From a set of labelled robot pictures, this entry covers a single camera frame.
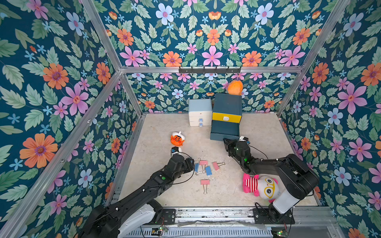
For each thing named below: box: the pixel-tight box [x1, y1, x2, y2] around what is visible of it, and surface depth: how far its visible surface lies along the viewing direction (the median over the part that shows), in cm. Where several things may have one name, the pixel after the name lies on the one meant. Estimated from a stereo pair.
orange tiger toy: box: [170, 130, 186, 147], surface depth 101 cm
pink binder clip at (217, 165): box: [211, 161, 226, 172], surface depth 94 cm
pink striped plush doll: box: [242, 173, 280, 203], surface depth 80 cm
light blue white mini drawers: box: [188, 98, 213, 128], surface depth 107 cm
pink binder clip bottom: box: [200, 178, 211, 195], surface depth 86 cm
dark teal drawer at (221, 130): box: [210, 119, 241, 142], surface depth 97 cm
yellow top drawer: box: [212, 112, 243, 123], surface depth 94 cm
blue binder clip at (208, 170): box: [205, 165, 213, 177], surface depth 93 cm
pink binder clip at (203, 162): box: [199, 159, 209, 173], surface depth 95 cm
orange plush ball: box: [227, 80, 244, 96], surface depth 100 cm
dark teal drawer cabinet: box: [209, 93, 243, 142], surface depth 96 cm
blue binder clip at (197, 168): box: [194, 163, 200, 176], surface depth 92 cm
